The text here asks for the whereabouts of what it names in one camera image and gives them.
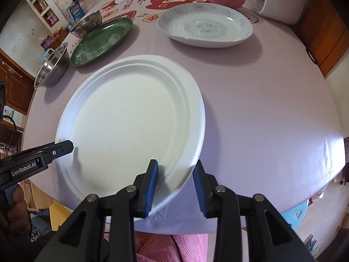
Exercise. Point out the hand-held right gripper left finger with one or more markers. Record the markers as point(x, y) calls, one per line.
point(151, 188)

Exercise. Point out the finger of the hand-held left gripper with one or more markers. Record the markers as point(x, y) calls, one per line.
point(61, 147)

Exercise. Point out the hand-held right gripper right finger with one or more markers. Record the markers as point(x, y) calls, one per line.
point(200, 193)

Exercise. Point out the white paper plate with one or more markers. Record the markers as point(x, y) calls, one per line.
point(122, 120)

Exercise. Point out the large steel bowl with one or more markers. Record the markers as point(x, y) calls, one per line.
point(53, 65)

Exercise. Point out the green plate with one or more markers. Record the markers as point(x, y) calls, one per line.
point(101, 42)

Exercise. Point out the small steel bowl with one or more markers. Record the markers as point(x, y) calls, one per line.
point(87, 23)

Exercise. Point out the white blue-patterned ceramic plate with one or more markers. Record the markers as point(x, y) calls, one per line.
point(204, 23)

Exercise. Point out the person's left hand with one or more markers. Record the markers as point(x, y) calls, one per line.
point(19, 210)

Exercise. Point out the yellow chair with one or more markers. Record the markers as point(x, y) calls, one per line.
point(58, 214)

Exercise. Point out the brown wooden door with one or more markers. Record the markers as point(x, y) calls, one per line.
point(13, 87)

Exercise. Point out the light blue round stool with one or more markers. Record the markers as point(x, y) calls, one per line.
point(43, 56)

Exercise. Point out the light blue heart-cutout stool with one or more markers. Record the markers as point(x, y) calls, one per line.
point(295, 214)

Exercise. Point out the wooden television cabinet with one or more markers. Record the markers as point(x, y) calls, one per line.
point(58, 40)

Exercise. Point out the printed pink tablecloth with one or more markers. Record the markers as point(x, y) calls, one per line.
point(259, 101)

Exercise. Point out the blue standing poster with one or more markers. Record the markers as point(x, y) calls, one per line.
point(75, 11)

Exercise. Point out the black tablecloth clip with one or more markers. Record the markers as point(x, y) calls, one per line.
point(311, 57)

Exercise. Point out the wooden sliding door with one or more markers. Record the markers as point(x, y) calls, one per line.
point(321, 32)

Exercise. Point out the white countertop sterilizer cabinet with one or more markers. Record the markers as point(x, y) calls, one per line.
point(283, 2)

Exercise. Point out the wall display niches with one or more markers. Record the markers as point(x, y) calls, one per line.
point(43, 8)

